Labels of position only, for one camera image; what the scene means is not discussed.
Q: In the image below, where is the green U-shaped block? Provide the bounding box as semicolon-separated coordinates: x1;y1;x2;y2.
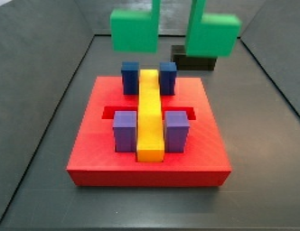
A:
110;0;243;58

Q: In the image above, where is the red base board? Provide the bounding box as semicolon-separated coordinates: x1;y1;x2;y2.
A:
67;77;232;187

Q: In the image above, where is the yellow long block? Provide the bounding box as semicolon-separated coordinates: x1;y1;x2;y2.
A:
137;69;165;162

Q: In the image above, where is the purple block left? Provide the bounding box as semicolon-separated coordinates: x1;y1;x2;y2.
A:
113;111;137;152

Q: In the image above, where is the purple block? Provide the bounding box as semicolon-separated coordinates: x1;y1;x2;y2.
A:
113;111;137;152
165;111;190;152

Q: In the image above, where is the purple block right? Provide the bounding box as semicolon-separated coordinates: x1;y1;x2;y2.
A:
165;111;190;152

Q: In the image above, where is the dark blue block right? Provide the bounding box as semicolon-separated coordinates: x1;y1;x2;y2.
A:
158;62;177;96

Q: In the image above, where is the dark blue block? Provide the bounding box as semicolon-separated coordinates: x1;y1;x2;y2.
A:
121;61;140;95
158;62;177;96

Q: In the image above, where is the dark blue block left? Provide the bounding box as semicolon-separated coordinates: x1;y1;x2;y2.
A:
121;61;140;95

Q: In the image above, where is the black angle bracket fixture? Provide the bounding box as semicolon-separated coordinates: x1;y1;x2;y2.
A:
170;45;217;71

